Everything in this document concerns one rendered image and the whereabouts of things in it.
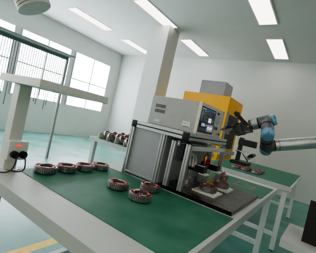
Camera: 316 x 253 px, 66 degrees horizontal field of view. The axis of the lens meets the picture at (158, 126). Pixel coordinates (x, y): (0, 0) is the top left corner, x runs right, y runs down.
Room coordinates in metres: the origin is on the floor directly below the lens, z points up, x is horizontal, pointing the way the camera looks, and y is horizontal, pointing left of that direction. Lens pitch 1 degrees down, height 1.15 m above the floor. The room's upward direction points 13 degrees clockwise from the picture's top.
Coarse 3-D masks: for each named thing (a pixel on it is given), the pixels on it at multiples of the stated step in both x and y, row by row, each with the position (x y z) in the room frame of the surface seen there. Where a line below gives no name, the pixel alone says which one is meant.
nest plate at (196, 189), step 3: (192, 189) 1.50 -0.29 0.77; (195, 189) 1.49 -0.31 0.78; (198, 189) 1.51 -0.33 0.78; (198, 192) 1.48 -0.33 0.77; (201, 192) 1.47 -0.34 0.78; (204, 192) 1.47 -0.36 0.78; (219, 192) 1.55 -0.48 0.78; (207, 195) 1.45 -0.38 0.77; (210, 195) 1.44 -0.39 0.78; (213, 195) 1.44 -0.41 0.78; (216, 195) 1.46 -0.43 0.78; (219, 195) 1.50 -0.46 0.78
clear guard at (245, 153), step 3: (210, 144) 1.75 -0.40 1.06; (213, 144) 1.75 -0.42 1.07; (216, 144) 1.86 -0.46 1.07; (222, 147) 1.70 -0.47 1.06; (225, 147) 1.71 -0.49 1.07; (228, 147) 1.81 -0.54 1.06; (234, 150) 1.65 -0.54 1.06; (237, 150) 1.67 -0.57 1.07; (240, 150) 1.76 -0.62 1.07; (243, 153) 1.64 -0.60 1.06; (246, 153) 1.71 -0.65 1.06; (249, 153) 1.78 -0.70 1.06; (246, 156) 1.65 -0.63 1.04; (246, 159) 1.60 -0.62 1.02; (249, 159) 1.67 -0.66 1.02; (252, 159) 1.74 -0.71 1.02
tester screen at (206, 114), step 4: (204, 108) 1.57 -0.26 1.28; (204, 112) 1.58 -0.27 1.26; (208, 112) 1.63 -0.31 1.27; (212, 112) 1.69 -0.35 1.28; (204, 116) 1.59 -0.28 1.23; (208, 116) 1.64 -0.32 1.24; (212, 116) 1.70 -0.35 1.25; (200, 120) 1.55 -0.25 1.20; (204, 120) 1.60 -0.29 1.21; (200, 124) 1.56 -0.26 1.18; (212, 124) 1.73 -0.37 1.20; (208, 132) 1.69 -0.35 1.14
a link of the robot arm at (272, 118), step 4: (264, 116) 1.57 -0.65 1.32; (268, 116) 1.55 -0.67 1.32; (272, 116) 1.53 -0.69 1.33; (260, 120) 1.57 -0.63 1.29; (264, 120) 1.54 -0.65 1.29; (268, 120) 1.53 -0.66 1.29; (272, 120) 1.53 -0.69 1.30; (276, 120) 1.55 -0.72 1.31; (260, 124) 1.57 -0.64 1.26; (276, 124) 1.54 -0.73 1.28; (260, 128) 1.59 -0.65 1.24
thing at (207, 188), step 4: (200, 184) 1.52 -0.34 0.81; (204, 184) 1.55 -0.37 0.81; (208, 184) 1.56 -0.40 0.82; (200, 188) 1.51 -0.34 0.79; (204, 188) 1.48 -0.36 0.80; (208, 188) 1.47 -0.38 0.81; (212, 188) 1.47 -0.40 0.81; (216, 188) 1.50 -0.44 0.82; (208, 192) 1.48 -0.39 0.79; (212, 192) 1.47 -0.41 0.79; (216, 192) 1.50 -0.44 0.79
